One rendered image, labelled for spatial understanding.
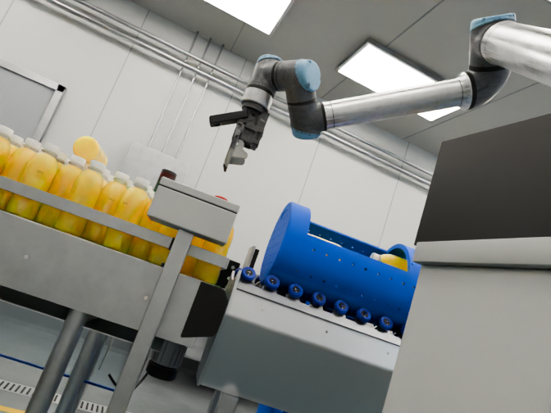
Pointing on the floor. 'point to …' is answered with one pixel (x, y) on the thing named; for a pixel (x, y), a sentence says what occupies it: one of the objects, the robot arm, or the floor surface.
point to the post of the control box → (150, 323)
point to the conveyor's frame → (93, 300)
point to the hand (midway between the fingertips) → (224, 165)
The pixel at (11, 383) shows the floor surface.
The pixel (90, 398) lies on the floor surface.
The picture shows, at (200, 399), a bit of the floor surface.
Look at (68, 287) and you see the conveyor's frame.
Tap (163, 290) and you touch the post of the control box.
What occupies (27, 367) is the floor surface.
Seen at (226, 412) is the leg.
